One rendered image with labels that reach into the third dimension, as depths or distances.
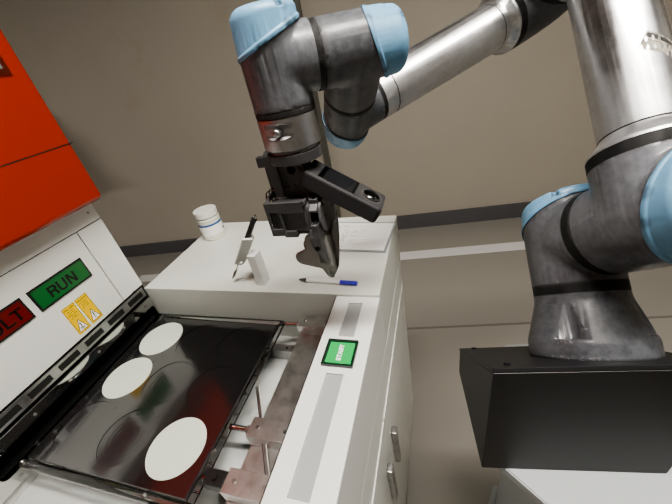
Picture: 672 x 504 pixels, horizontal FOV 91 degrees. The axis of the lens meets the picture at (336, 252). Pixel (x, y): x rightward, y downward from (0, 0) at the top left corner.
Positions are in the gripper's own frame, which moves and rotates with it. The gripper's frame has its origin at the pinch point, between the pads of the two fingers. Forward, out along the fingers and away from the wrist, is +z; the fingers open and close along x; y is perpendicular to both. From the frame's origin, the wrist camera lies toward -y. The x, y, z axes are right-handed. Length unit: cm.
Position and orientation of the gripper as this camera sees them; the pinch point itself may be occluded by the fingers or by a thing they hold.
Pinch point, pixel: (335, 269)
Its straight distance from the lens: 53.2
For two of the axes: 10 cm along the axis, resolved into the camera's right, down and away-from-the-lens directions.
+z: 1.7, 8.3, 5.3
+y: -9.5, 0.1, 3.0
